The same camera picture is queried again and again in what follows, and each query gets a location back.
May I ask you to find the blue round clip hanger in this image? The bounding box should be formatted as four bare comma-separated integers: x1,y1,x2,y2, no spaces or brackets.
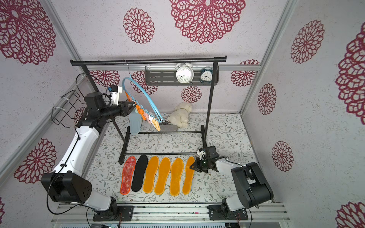
122,60,165,131

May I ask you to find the orange insole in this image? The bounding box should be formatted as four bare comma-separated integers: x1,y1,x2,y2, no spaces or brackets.
170,158,183,197
143,156,159,193
155,157,171,195
182,156,195,195

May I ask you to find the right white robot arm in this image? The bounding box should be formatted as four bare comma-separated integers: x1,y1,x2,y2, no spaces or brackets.
189,146,274,216

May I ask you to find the red gel insole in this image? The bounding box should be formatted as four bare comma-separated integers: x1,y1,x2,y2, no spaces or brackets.
120,156,136,195

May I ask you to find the light blue insole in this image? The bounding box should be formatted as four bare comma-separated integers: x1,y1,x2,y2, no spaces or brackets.
129,109,143,135

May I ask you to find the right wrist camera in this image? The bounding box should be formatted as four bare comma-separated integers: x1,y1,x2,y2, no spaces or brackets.
197,148,206,160

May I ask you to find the black insole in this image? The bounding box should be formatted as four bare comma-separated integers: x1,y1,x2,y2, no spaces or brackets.
131,154,148,192

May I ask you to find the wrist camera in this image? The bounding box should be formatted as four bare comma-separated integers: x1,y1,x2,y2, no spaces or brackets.
197,148,206,160
108,85,123,105

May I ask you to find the cream plush toy dog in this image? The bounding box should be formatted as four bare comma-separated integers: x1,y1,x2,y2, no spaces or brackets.
168,102,193,128

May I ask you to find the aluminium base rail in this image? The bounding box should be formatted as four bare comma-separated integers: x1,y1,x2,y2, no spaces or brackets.
48,203,293,228

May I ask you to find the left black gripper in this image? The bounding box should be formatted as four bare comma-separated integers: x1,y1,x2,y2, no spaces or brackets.
100,101,137,121

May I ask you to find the black metal clothes rack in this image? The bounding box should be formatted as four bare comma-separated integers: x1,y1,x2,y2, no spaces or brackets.
70,56,227,165

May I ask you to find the black wire wall basket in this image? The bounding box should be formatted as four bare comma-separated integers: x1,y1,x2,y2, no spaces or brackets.
50,90,86,128

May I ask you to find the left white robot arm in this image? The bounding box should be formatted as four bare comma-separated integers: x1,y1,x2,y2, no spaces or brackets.
41,91,135,214

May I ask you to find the green alarm clock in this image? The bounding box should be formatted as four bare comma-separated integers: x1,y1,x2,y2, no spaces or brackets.
200,67,213,83

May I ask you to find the white alarm clock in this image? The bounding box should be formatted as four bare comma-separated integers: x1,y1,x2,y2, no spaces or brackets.
175,63,194,84

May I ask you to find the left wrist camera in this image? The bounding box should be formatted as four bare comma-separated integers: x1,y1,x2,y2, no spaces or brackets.
108,85,123,105

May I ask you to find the grey fabric insole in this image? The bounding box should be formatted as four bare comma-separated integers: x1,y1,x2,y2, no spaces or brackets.
160,124,178,132

